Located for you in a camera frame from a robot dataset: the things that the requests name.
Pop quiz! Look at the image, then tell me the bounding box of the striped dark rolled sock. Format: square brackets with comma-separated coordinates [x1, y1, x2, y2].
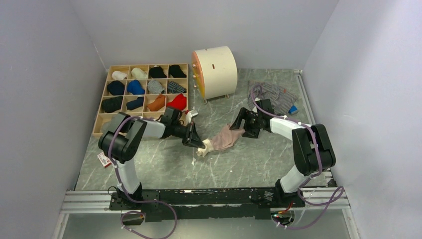
[167, 81, 187, 94]

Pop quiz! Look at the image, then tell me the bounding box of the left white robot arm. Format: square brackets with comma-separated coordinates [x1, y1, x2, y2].
[98, 107, 205, 209]

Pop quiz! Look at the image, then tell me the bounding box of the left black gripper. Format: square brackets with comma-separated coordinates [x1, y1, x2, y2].
[172, 121, 206, 149]

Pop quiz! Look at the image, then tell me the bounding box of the black rolled sock right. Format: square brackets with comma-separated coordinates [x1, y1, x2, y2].
[168, 65, 187, 78]

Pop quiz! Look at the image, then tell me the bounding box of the grey rolled sock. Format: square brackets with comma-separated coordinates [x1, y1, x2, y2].
[147, 80, 166, 94]

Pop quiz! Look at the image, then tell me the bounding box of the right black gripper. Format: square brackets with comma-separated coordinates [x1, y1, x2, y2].
[230, 108, 262, 138]

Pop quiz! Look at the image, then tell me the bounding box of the cream rolled sock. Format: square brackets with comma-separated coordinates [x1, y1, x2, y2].
[131, 67, 148, 79]

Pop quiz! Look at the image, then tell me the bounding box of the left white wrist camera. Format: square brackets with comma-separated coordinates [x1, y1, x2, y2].
[185, 110, 199, 125]

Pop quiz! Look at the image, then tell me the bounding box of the red rolled sock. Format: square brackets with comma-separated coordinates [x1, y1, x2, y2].
[167, 94, 187, 111]

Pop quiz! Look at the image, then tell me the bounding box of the red white small card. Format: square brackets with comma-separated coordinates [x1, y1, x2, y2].
[97, 152, 112, 168]

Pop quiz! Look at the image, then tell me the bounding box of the cream cylindrical drum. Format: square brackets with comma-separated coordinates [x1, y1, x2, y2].
[192, 46, 238, 103]

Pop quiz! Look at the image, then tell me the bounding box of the wooden compartment tray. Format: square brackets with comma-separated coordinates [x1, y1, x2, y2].
[92, 63, 189, 138]

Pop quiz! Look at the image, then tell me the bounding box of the white rolled sock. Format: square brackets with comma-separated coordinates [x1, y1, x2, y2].
[111, 71, 127, 80]

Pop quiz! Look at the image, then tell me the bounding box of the pink beige underwear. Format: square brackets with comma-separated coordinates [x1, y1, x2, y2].
[196, 124, 245, 157]

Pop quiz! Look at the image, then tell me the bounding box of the aluminium frame rail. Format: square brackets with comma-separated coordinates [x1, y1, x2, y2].
[53, 187, 361, 239]

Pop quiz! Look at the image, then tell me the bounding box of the black ribbed rolled sock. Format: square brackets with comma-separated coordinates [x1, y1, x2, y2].
[101, 96, 123, 113]

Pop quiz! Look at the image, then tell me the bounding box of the grey striped underwear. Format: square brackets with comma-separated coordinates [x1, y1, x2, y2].
[248, 81, 298, 115]

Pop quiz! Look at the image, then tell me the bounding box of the dark navy rolled sock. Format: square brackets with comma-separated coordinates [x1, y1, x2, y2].
[126, 97, 144, 111]

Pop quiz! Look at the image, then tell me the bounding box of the blue rolled sock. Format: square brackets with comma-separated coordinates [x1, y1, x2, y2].
[127, 80, 145, 95]

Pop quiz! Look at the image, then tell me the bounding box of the orange rolled sock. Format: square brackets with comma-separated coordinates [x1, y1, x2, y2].
[147, 94, 166, 112]

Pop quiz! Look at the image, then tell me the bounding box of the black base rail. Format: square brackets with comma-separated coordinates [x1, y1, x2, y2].
[109, 187, 305, 222]

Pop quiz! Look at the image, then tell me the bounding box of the blue small object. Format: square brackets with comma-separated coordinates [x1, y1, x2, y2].
[288, 105, 298, 115]

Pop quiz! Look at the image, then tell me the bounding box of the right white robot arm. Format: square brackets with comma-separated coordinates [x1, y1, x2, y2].
[230, 99, 336, 207]

